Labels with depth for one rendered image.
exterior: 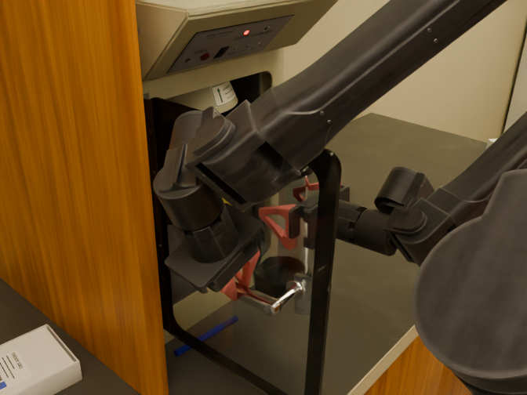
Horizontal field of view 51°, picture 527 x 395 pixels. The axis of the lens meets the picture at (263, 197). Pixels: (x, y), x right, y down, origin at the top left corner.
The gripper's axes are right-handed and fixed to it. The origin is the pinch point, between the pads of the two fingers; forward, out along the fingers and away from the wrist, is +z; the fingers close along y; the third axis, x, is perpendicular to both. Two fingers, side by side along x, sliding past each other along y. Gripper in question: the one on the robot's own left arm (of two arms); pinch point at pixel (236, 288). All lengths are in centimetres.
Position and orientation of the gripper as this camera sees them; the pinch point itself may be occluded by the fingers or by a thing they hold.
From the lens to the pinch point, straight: 68.3
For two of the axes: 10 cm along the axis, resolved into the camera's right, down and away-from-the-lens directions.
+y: -6.5, 6.5, -4.0
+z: 2.5, 6.7, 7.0
